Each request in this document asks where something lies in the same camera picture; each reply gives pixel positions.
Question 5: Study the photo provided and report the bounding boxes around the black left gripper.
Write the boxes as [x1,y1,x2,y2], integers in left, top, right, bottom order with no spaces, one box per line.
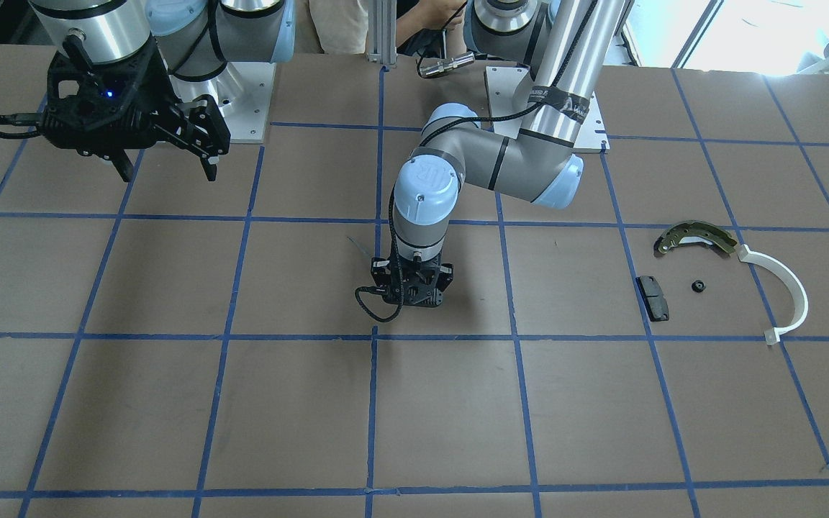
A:
[371,255,454,308]

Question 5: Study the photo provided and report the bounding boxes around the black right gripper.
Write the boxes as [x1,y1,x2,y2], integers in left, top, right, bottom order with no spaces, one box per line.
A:
[37,34,231,181]

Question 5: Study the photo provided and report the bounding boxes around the silver metal connector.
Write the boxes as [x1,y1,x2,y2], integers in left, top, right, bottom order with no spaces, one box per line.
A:
[417,50,475,79]

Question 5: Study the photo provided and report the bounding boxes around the person in beige shirt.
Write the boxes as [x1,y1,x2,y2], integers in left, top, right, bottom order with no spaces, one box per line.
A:
[307,0,469,55]

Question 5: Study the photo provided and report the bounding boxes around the dark grey brake pad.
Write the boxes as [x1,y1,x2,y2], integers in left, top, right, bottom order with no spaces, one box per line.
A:
[635,276,670,322]

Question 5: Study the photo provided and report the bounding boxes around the olive metal brake shoe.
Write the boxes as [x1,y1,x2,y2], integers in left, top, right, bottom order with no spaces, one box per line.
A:
[653,220,739,255]

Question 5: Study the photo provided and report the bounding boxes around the white curved plastic part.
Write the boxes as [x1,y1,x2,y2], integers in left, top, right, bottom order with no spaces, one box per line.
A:
[734,243,809,345]

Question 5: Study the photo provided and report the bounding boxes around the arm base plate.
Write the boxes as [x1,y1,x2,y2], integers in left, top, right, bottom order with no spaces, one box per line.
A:
[171,62,277,144]
[485,65,608,154]

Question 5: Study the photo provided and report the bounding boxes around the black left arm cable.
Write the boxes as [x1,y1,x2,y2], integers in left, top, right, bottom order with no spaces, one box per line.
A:
[354,0,599,323]

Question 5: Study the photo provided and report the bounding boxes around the aluminium frame post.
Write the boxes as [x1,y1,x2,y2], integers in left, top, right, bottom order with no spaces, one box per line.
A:
[366,0,397,71]

